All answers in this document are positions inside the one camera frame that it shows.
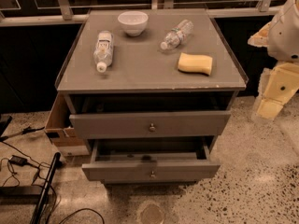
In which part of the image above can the grey drawer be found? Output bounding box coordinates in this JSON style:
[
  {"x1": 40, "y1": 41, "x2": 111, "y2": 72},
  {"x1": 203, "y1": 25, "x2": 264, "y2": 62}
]
[
  {"x1": 82, "y1": 137, "x2": 220, "y2": 184},
  {"x1": 68, "y1": 93, "x2": 232, "y2": 140}
]

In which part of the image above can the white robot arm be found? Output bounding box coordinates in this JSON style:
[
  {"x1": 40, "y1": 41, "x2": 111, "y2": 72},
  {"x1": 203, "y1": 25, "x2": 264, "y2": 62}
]
[{"x1": 248, "y1": 0, "x2": 299, "y2": 119}]

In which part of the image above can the grey top drawer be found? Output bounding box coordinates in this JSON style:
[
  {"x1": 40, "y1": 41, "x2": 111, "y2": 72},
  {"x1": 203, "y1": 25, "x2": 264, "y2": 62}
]
[{"x1": 68, "y1": 93, "x2": 232, "y2": 140}]

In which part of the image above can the grey drawer cabinet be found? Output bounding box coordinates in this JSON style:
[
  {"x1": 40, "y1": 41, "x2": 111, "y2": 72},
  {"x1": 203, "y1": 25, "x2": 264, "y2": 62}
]
[{"x1": 54, "y1": 8, "x2": 249, "y2": 185}]

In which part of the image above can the yellow sponge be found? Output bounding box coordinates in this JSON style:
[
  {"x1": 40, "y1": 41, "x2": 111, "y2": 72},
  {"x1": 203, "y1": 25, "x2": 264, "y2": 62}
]
[{"x1": 178, "y1": 53, "x2": 213, "y2": 76}]

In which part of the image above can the clear bottle green label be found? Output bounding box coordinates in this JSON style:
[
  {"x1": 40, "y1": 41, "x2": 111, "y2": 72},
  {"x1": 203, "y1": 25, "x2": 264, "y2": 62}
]
[{"x1": 160, "y1": 20, "x2": 193, "y2": 50}]

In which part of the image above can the white ceramic bowl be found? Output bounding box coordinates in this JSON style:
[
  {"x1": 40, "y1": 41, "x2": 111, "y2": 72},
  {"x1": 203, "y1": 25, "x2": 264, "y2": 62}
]
[{"x1": 118, "y1": 10, "x2": 149, "y2": 36}]

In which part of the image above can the clear bottle white label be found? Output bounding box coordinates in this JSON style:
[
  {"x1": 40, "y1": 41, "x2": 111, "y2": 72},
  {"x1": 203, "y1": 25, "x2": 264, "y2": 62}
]
[{"x1": 93, "y1": 31, "x2": 114, "y2": 73}]

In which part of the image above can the cardboard box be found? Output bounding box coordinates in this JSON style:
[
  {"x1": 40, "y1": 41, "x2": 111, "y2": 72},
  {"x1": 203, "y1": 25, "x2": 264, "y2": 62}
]
[{"x1": 45, "y1": 94, "x2": 90, "y2": 157}]

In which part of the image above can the black pole stand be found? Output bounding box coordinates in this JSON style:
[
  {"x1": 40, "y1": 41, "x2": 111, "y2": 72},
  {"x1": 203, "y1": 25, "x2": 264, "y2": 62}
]
[{"x1": 30, "y1": 152, "x2": 61, "y2": 224}]

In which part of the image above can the black tool on floor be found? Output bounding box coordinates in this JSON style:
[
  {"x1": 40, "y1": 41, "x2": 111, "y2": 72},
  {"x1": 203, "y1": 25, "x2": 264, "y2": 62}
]
[{"x1": 0, "y1": 127, "x2": 45, "y2": 142}]

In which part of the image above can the black power adapter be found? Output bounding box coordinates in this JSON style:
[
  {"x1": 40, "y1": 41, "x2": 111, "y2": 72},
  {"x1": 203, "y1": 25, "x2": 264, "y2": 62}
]
[{"x1": 9, "y1": 155, "x2": 27, "y2": 166}]

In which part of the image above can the black floor cable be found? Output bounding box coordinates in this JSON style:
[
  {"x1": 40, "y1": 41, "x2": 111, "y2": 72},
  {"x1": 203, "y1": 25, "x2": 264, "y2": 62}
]
[{"x1": 0, "y1": 140, "x2": 106, "y2": 224}]

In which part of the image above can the metal railing frame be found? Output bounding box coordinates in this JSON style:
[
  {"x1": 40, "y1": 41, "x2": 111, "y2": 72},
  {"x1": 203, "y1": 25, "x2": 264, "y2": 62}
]
[{"x1": 0, "y1": 0, "x2": 299, "y2": 28}]

